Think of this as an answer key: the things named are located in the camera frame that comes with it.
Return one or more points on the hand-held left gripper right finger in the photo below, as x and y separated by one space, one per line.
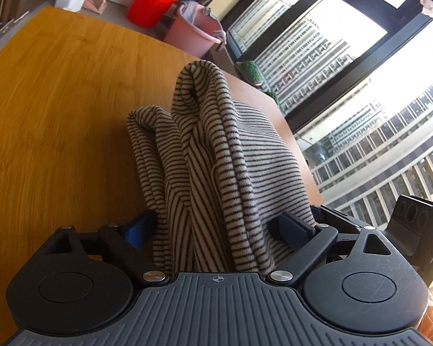
292 227

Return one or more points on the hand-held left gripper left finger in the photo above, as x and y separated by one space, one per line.
140 227

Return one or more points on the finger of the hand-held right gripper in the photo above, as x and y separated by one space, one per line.
337 217

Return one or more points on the striped beige knit garment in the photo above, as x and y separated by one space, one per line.
216 158

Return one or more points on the green potted plant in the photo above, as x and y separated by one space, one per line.
272 96
252 72

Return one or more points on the pink plastic bucket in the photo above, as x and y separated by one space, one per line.
193 30

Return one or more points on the red plastic bucket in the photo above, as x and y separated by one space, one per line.
149 4

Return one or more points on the black window frame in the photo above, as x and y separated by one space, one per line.
350 39

